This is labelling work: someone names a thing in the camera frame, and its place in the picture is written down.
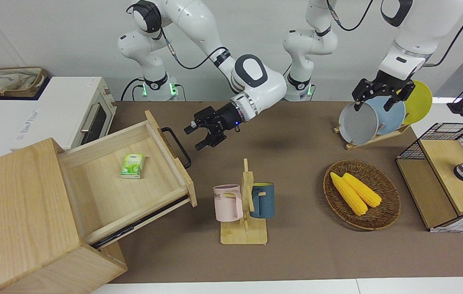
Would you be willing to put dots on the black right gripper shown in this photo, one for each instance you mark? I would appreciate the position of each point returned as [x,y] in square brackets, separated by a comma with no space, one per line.
[227,118]

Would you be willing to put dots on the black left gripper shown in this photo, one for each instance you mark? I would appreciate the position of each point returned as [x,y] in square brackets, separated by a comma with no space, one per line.
[388,83]

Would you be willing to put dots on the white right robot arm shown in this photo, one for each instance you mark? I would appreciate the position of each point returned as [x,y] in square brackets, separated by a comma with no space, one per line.
[198,20]

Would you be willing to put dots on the light blue plate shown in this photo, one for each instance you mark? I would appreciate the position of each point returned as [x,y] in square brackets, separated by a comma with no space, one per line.
[392,116]

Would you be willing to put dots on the yellow plate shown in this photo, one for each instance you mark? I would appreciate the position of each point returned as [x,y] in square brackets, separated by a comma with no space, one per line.
[419,102]

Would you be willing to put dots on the grey plate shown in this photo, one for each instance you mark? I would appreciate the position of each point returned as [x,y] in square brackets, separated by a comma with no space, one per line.
[358,124]

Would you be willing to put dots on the wooden plate rack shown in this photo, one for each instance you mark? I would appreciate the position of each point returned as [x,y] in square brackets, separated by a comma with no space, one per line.
[378,139]

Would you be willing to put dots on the pink mug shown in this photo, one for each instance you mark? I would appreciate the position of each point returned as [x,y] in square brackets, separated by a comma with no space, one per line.
[225,206]

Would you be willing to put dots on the green tissue pack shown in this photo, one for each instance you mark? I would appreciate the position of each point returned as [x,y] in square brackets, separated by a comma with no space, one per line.
[132,165]

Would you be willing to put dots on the brown table mat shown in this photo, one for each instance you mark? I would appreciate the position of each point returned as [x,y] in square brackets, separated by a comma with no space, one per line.
[296,134]

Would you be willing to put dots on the dark blue mug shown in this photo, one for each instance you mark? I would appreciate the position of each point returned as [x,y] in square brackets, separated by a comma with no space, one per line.
[267,202]

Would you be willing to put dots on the yellow corn cob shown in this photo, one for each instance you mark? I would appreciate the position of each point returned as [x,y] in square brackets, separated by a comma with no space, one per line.
[350,196]
[364,191]

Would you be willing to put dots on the wooden mug rack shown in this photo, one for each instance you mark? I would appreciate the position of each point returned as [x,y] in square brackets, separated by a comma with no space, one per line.
[243,234]

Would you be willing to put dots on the brown wicker basket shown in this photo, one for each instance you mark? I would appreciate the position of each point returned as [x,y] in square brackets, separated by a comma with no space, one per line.
[384,208]

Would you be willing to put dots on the beige cloth bag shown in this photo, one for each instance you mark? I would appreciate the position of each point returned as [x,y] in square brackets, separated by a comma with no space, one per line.
[42,81]

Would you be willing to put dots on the white toaster oven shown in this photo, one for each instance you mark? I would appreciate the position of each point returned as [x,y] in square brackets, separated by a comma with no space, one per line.
[31,106]

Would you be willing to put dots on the cream cloth bag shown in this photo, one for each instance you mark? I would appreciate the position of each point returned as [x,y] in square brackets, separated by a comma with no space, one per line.
[6,81]

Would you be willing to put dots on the light wooden cabinet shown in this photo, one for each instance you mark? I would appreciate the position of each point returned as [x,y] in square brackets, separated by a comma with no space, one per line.
[14,212]

